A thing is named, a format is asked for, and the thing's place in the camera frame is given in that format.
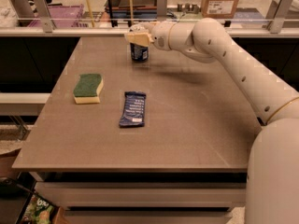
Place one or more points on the green yellow sponge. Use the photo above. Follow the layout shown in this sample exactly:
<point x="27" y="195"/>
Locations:
<point x="88" y="89"/>

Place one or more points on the left metal railing post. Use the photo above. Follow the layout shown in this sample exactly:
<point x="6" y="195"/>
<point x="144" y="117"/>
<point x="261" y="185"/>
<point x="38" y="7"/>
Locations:
<point x="44" y="16"/>

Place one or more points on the yellow stick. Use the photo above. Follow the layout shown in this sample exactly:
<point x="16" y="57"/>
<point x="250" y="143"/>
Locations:
<point x="90" y="12"/>

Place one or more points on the metal railing post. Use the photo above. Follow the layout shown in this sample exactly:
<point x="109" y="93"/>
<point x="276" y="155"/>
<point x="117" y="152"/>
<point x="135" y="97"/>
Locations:
<point x="161" y="10"/>
<point x="276" y="24"/>
<point x="44" y="16"/>

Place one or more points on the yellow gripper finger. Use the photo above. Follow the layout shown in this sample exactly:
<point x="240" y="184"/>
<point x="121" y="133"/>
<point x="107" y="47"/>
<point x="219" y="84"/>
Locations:
<point x="144" y="26"/>
<point x="143" y="39"/>

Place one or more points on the blue pepsi can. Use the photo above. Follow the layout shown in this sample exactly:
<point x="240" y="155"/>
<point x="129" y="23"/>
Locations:
<point x="138" y="53"/>

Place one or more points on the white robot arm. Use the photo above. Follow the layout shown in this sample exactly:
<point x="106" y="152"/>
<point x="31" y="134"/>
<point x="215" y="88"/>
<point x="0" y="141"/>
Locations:
<point x="272" y="190"/>

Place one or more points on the grey drawer cabinet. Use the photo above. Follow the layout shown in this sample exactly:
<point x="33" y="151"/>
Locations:
<point x="146" y="198"/>

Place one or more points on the green chip bag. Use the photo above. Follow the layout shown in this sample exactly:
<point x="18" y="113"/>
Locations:
<point x="38" y="211"/>

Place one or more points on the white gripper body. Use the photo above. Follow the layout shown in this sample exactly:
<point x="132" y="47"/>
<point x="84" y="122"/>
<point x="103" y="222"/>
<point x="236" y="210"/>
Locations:
<point x="160" y="34"/>

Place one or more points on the purple plastic crate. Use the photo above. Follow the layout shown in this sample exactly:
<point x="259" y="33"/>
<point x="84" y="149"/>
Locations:
<point x="66" y="16"/>

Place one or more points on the blue snack packet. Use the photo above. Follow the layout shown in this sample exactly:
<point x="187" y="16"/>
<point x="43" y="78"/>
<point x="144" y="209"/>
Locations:
<point x="133" y="114"/>

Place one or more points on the middle metal railing post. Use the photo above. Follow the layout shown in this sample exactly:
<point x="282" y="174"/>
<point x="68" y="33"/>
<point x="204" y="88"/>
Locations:
<point x="161" y="10"/>

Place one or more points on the right metal railing post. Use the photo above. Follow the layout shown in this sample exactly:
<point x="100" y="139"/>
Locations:
<point x="276" y="24"/>

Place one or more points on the cardboard box with label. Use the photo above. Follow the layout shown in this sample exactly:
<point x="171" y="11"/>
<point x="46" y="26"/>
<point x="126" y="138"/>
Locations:
<point x="219" y="9"/>

